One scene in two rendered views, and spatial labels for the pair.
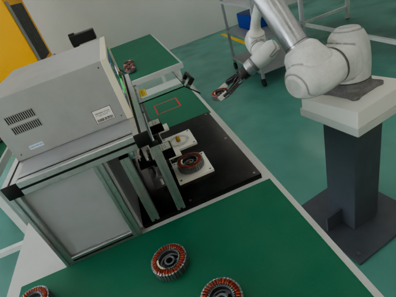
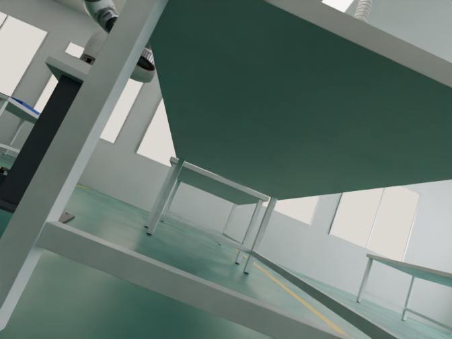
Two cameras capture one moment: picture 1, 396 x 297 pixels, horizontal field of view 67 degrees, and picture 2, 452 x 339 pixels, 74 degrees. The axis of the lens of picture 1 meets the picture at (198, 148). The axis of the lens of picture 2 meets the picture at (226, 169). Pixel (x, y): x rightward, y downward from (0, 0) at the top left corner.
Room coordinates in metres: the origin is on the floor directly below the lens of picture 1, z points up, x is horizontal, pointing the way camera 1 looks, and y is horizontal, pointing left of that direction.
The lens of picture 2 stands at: (2.71, 0.27, 0.30)
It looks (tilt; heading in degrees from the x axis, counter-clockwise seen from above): 10 degrees up; 183
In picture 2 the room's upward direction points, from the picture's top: 22 degrees clockwise
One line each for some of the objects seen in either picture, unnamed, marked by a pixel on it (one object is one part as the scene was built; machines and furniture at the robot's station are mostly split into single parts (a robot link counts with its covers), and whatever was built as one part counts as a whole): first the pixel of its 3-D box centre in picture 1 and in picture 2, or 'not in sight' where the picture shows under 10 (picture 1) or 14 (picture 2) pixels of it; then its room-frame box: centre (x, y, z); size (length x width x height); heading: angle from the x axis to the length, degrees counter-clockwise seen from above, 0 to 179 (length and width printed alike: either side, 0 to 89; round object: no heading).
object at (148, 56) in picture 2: (220, 94); (142, 58); (1.66, -0.24, 0.77); 0.11 x 0.11 x 0.04
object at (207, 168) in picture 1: (191, 167); not in sight; (1.02, 0.05, 0.78); 0.15 x 0.15 x 0.01; 7
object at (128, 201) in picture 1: (118, 149); not in sight; (1.11, 0.32, 0.92); 0.66 x 0.01 x 0.30; 7
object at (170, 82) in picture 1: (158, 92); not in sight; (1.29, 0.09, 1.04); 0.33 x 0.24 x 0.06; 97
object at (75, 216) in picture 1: (83, 216); not in sight; (0.77, 0.42, 0.91); 0.28 x 0.03 x 0.32; 97
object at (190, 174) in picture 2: not in sight; (202, 210); (-1.24, -0.01, 0.38); 1.85 x 1.10 x 0.75; 7
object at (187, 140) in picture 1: (178, 141); not in sight; (1.26, 0.08, 0.78); 0.15 x 0.15 x 0.01; 7
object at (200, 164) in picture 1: (190, 162); not in sight; (1.02, 0.05, 0.80); 0.11 x 0.11 x 0.04
